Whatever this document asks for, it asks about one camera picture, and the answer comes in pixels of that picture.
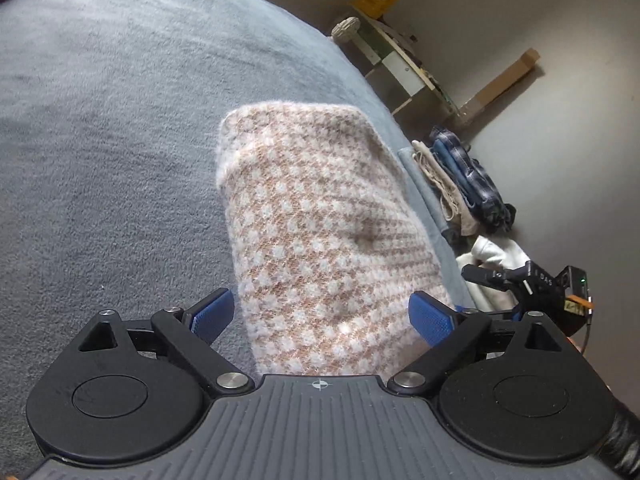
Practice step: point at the stack of folded clothes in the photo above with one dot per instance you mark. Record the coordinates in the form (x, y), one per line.
(480, 180)

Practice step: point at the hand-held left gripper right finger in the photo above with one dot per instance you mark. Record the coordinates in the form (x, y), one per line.
(430, 320)

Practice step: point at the folded beige cloth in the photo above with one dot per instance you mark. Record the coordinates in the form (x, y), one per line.
(442, 185)

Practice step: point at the folded white garment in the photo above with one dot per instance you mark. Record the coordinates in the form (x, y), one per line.
(492, 255)

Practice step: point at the folded grey cloth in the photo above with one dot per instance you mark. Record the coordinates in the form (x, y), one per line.
(425, 195)

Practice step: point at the long cardboard box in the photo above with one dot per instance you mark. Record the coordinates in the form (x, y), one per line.
(500, 85)

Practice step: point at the beige houndstooth knit cardigan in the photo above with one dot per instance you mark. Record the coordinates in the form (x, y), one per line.
(325, 220)

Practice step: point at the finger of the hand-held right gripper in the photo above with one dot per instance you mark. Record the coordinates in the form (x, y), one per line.
(495, 279)

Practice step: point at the folded blue jeans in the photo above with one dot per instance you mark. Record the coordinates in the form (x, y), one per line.
(457, 175)

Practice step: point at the white and green desk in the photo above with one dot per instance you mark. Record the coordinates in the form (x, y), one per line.
(400, 67)

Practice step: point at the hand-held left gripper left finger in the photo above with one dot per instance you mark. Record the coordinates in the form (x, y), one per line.
(215, 317)

